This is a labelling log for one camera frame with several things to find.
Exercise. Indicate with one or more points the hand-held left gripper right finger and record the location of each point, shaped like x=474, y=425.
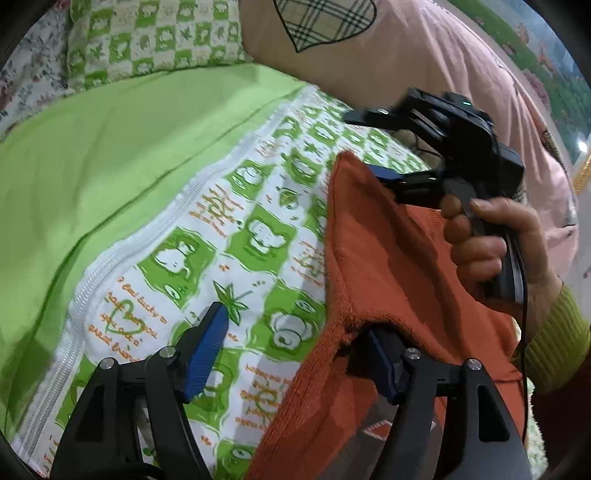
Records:
x=387, y=369

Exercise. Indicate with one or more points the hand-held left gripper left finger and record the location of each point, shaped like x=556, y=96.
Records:
x=208, y=350

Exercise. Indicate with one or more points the wall poster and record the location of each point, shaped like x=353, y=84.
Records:
x=535, y=50

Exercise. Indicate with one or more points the person's right forearm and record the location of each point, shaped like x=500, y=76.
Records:
x=558, y=341

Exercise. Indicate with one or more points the green white printed quilt cover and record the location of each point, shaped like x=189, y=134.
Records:
x=115, y=184

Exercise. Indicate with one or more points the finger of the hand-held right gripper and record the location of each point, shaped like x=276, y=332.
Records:
x=382, y=172
x=378, y=115

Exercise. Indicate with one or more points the person's right hand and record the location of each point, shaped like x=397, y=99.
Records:
x=531, y=240

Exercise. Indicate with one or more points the floral cloth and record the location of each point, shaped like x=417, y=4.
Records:
x=32, y=74

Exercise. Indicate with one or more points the orange knitted garment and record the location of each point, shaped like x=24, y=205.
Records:
x=383, y=267

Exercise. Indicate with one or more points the green checked pillow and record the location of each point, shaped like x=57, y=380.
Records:
x=157, y=41

